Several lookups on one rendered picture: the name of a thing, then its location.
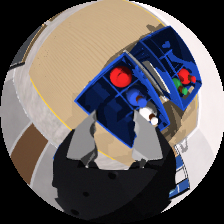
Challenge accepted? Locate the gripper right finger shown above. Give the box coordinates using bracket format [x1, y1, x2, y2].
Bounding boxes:
[132, 109, 176, 190]

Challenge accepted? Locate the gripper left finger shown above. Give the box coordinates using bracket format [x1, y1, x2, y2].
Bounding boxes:
[52, 110, 98, 188]

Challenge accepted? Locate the red bottle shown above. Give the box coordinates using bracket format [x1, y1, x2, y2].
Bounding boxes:
[177, 68, 196, 84]
[110, 66, 132, 87]

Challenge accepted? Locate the blue crate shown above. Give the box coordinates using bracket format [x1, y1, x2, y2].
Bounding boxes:
[129, 25, 202, 111]
[74, 52, 170, 148]

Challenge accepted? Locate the green bottle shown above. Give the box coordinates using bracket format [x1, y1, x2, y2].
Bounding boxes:
[172, 78, 188, 95]

